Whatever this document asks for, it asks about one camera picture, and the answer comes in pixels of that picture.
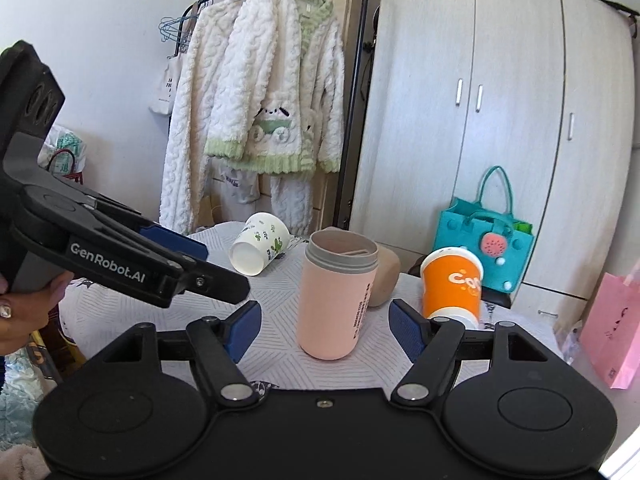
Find white tote bag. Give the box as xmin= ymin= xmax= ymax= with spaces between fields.
xmin=148 ymin=52 xmax=183 ymax=118

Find person's left hand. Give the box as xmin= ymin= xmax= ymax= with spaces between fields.
xmin=0 ymin=270 xmax=76 ymax=357

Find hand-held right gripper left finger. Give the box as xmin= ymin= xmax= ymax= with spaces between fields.
xmin=102 ymin=301 xmax=263 ymax=408

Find clear plastic bag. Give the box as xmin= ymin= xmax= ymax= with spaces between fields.
xmin=560 ymin=320 xmax=597 ymax=363

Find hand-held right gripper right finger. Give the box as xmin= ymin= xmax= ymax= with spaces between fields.
xmin=388 ymin=299 xmax=551 ymax=406

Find orange paper cup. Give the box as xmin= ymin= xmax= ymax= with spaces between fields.
xmin=419 ymin=246 xmax=485 ymax=330

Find teal felt handbag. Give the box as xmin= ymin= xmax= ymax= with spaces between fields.
xmin=432 ymin=165 xmax=535 ymax=295

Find white fluffy green-trimmed jacket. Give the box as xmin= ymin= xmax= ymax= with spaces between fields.
xmin=204 ymin=0 xmax=346 ymax=176

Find white cactus print cup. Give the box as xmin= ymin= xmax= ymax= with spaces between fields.
xmin=229 ymin=211 xmax=292 ymax=277

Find light blue patterned cloth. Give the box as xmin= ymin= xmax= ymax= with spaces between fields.
xmin=0 ymin=350 xmax=66 ymax=461

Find white printed garment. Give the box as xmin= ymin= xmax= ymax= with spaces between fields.
xmin=210 ymin=157 xmax=261 ymax=207

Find white patterned tablecloth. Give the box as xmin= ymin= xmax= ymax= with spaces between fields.
xmin=59 ymin=221 xmax=558 ymax=391

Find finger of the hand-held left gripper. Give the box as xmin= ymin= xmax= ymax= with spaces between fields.
xmin=139 ymin=224 xmax=209 ymax=262
xmin=167 ymin=258 xmax=251 ymax=307

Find blue wire hangers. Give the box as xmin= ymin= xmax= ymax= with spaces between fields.
xmin=159 ymin=0 xmax=211 ymax=47

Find pink tumbler cup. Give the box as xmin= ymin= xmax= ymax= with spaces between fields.
xmin=295 ymin=228 xmax=379 ymax=361

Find printed plastic bag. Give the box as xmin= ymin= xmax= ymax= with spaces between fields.
xmin=37 ymin=124 xmax=87 ymax=177

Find white wardrobe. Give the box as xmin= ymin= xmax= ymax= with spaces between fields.
xmin=348 ymin=0 xmax=640 ymax=331

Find black clothes rack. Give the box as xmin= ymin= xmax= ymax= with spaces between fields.
xmin=170 ymin=0 xmax=374 ymax=231

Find pink paper bag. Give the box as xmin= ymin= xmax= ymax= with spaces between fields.
xmin=579 ymin=265 xmax=640 ymax=390

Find white fluffy robe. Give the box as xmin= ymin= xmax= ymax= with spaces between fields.
xmin=159 ymin=0 xmax=321 ymax=238

